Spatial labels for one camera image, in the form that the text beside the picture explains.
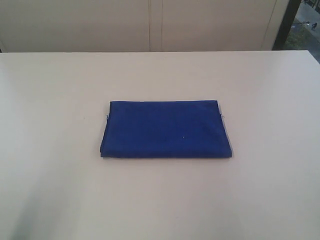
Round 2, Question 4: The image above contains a blue towel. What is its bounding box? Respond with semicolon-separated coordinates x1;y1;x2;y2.
100;100;232;159

